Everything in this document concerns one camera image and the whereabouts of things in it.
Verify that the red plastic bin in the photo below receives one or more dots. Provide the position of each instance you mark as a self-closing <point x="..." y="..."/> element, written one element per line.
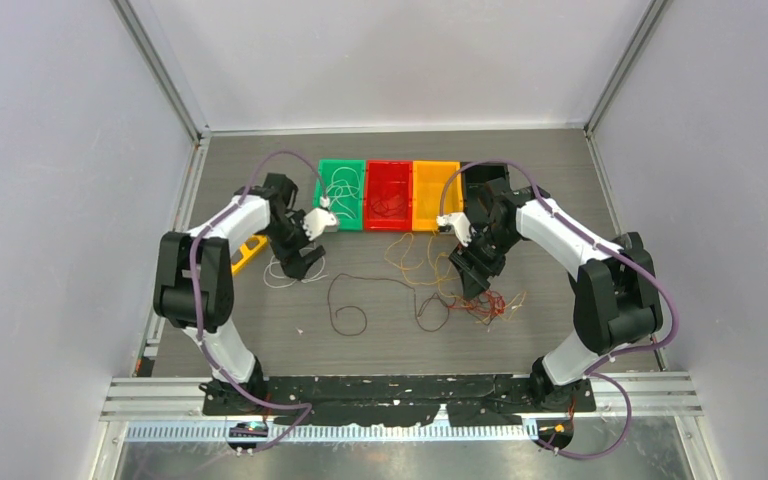
<point x="388" y="195"/>

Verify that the slotted cable duct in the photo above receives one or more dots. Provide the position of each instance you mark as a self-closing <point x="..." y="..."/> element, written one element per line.
<point x="260" y="432"/>

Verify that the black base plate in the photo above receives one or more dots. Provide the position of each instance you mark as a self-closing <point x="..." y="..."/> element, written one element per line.
<point x="397" y="400"/>

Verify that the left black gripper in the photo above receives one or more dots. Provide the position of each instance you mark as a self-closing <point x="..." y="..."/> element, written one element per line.
<point x="292" y="263"/>

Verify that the green plastic bin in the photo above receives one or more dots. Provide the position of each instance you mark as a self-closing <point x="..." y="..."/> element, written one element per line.
<point x="344" y="185"/>

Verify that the black plastic bin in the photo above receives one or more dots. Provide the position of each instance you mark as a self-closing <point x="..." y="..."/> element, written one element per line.
<point x="474" y="178"/>

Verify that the black clear-topped device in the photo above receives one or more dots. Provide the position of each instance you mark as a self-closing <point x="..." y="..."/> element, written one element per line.
<point x="631" y="244"/>

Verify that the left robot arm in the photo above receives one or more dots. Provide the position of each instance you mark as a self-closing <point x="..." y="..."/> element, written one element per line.
<point x="194" y="287"/>

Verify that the yellow triangular plastic piece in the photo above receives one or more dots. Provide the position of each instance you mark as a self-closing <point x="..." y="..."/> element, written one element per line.
<point x="243" y="256"/>

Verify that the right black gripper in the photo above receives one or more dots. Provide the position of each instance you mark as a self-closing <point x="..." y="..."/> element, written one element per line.
<point x="474" y="280"/>

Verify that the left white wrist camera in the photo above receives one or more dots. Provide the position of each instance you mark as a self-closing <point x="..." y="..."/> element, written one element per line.
<point x="320" y="220"/>

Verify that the yellow plastic bin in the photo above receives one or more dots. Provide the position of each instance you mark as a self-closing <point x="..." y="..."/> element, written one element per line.
<point x="429" y="179"/>

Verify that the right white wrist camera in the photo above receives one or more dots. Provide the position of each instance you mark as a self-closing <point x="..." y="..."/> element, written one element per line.
<point x="458" y="224"/>

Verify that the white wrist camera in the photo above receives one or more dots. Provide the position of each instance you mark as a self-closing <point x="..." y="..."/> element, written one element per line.
<point x="458" y="224"/>
<point x="320" y="220"/>

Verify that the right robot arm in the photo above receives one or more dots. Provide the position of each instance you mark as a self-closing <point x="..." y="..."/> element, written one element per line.
<point x="616" y="302"/>

